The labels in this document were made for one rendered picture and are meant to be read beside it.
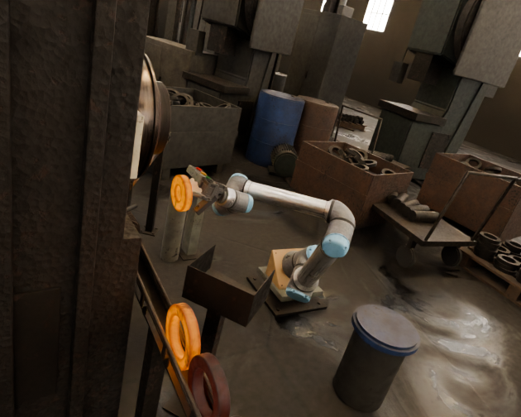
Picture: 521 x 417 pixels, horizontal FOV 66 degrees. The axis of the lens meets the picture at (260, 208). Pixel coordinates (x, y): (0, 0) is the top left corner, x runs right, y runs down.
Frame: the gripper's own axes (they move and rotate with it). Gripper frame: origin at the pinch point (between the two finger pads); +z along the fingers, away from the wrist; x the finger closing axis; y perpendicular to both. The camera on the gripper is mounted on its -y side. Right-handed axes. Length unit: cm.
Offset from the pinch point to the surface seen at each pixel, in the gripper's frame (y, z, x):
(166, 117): 26.1, 22.2, 6.5
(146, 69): 38, 35, 5
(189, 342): -19, 21, 72
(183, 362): -27, 19, 71
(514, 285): 13, -298, 42
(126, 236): -8, 34, 39
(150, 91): 32.4, 33.3, 11.3
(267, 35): 126, -185, -282
